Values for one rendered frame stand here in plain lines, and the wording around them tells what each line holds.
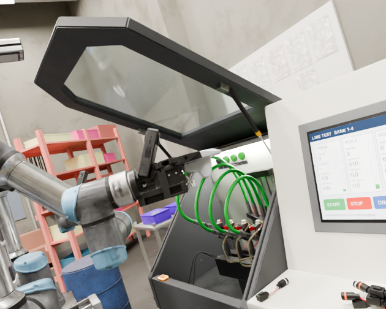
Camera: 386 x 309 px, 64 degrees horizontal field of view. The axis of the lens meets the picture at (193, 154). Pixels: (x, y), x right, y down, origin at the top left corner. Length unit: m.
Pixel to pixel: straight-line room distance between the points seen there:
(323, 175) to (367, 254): 0.25
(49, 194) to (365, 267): 0.87
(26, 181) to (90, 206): 0.24
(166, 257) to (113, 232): 0.95
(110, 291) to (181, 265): 1.60
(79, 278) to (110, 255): 2.44
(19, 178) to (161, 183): 0.38
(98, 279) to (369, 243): 2.53
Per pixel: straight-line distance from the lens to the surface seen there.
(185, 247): 1.69
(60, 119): 8.98
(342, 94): 1.02
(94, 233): 0.70
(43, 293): 0.93
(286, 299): 1.02
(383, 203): 0.97
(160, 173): 0.67
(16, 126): 8.91
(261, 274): 1.10
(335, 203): 1.03
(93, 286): 3.15
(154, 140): 0.69
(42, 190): 0.86
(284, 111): 1.14
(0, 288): 0.82
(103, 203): 0.69
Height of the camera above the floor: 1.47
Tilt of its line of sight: level
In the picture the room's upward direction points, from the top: 18 degrees counter-clockwise
